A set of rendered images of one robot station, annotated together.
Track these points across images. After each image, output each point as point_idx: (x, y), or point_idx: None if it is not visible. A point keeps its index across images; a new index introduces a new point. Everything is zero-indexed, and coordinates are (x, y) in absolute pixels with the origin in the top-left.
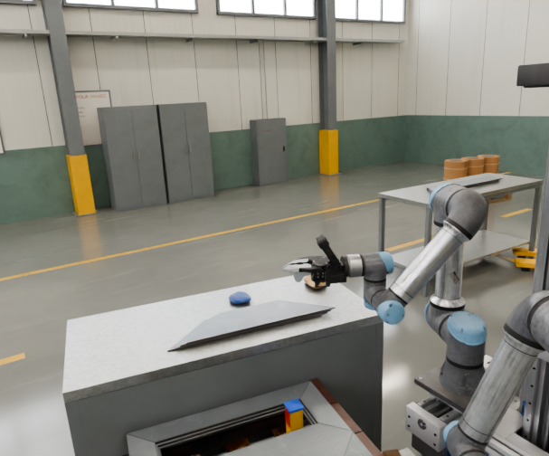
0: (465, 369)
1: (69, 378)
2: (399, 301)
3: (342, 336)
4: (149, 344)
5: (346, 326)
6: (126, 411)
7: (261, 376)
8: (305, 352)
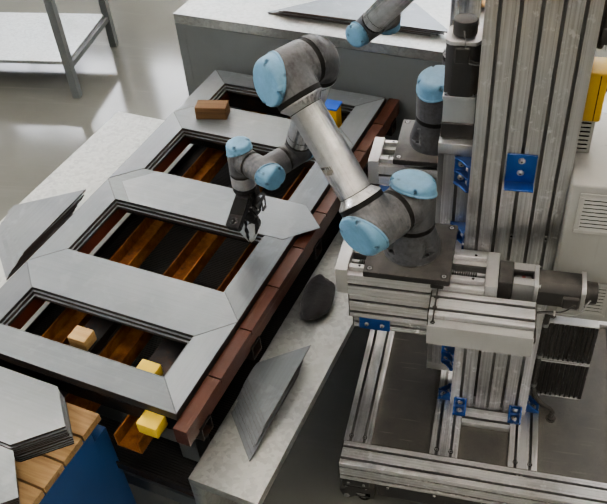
0: (418, 123)
1: (187, 5)
2: (362, 26)
3: (433, 65)
4: (265, 1)
5: (439, 56)
6: (219, 50)
7: (339, 72)
8: (387, 66)
